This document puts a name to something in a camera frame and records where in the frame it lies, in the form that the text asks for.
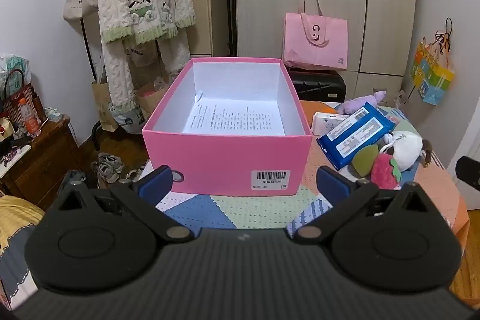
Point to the pink tote bag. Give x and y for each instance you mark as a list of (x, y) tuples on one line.
[(317, 42)]

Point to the yellow patterned bed blanket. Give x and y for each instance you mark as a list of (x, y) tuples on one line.
[(15, 215)]

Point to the white fluffy pants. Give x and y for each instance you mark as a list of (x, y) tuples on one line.
[(118, 80)]

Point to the colourful gift bag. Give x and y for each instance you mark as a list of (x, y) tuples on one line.
[(431, 74)]

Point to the woven plaid handbag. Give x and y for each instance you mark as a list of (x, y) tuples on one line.
[(20, 102)]

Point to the white plush toy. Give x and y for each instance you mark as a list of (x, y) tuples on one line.
[(407, 149)]

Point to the brown paper bag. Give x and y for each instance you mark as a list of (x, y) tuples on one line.
[(102, 106), (150, 98)]

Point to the patchwork tablecloth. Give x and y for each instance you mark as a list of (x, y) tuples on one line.
[(225, 209)]

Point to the strawberry plush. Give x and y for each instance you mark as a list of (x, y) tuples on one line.
[(384, 173)]

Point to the printed paper sheet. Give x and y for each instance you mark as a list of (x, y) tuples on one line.
[(234, 119)]

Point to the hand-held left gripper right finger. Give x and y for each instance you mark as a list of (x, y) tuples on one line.
[(332, 183)]

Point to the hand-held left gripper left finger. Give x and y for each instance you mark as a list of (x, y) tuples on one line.
[(157, 180)]

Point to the wooden nightstand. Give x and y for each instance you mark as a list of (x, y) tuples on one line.
[(41, 166)]

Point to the green printed plastic pack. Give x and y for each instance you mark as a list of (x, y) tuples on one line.
[(13, 67)]

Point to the orange drink bottle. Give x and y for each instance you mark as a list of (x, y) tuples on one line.
[(29, 117)]

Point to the black suitcase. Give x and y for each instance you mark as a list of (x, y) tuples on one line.
[(318, 85)]

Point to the purple plush toy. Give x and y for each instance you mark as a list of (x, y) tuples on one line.
[(358, 104)]

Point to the black coat rack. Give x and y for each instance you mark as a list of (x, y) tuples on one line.
[(87, 54)]

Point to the pink cardboard box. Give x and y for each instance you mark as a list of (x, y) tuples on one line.
[(225, 158)]

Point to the blue wet wipe pack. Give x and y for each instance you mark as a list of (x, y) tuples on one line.
[(356, 134)]

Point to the green makeup sponge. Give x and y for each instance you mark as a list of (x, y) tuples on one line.
[(364, 160)]

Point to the small white box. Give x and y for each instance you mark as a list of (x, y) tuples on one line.
[(326, 123)]

